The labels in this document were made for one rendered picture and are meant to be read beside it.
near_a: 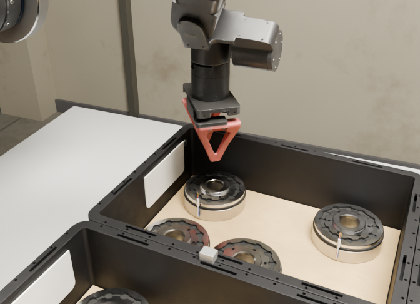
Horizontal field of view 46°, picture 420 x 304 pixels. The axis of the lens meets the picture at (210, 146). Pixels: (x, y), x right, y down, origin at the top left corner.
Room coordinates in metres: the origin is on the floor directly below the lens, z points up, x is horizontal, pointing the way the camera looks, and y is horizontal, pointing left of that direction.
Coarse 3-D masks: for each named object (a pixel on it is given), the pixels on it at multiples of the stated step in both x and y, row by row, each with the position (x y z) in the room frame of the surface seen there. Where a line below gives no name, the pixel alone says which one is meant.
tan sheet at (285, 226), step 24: (168, 216) 0.63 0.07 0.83; (192, 216) 0.63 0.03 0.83; (240, 216) 0.63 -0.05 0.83; (264, 216) 0.63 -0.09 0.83; (288, 216) 0.63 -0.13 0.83; (312, 216) 0.63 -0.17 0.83; (216, 240) 0.58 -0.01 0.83; (264, 240) 0.58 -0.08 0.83; (288, 240) 0.58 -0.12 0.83; (384, 240) 0.58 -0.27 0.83; (288, 264) 0.52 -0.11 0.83; (312, 264) 0.52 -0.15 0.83; (336, 264) 0.52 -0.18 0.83; (360, 264) 0.52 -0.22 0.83; (384, 264) 0.52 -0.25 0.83; (336, 288) 0.48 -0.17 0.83; (360, 288) 0.48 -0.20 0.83; (384, 288) 0.48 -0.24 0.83
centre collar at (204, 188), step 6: (204, 180) 0.68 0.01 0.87; (210, 180) 0.69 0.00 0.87; (216, 180) 0.69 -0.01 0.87; (222, 180) 0.68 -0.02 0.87; (204, 186) 0.67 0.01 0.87; (228, 186) 0.67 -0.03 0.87; (204, 192) 0.66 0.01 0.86; (210, 192) 0.65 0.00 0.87; (216, 192) 0.65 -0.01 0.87; (222, 192) 0.65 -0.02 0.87
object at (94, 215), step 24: (168, 144) 0.70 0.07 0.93; (264, 144) 0.70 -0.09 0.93; (288, 144) 0.70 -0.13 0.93; (144, 168) 0.62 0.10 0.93; (384, 168) 0.62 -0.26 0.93; (120, 192) 0.56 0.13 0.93; (96, 216) 0.51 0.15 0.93; (408, 216) 0.51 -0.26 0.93; (168, 240) 0.46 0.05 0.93; (408, 240) 0.46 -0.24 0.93; (240, 264) 0.42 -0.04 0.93; (408, 264) 0.42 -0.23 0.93; (312, 288) 0.38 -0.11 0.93; (408, 288) 0.38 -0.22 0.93
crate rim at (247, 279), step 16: (80, 224) 0.49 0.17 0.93; (96, 224) 0.49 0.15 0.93; (64, 240) 0.46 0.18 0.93; (128, 240) 0.46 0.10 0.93; (144, 240) 0.46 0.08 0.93; (48, 256) 0.43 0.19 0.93; (176, 256) 0.43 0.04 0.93; (192, 256) 0.43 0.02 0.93; (32, 272) 0.41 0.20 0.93; (208, 272) 0.41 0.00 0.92; (224, 272) 0.41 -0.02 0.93; (240, 272) 0.41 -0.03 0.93; (16, 288) 0.38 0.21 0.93; (256, 288) 0.39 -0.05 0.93; (272, 288) 0.38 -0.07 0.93; (288, 288) 0.38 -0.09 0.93
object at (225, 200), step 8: (192, 176) 0.70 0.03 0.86; (200, 176) 0.71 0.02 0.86; (208, 176) 0.70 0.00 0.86; (216, 176) 0.70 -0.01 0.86; (224, 176) 0.70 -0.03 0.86; (232, 176) 0.70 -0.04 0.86; (192, 184) 0.69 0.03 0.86; (200, 184) 0.68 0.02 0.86; (232, 184) 0.68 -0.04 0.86; (240, 184) 0.68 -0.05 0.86; (192, 192) 0.66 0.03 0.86; (200, 192) 0.66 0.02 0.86; (232, 192) 0.66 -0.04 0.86; (240, 192) 0.66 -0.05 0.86; (192, 200) 0.64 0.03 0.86; (200, 200) 0.64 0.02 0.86; (208, 200) 0.64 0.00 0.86; (216, 200) 0.64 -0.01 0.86; (224, 200) 0.64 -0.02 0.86; (232, 200) 0.64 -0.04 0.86
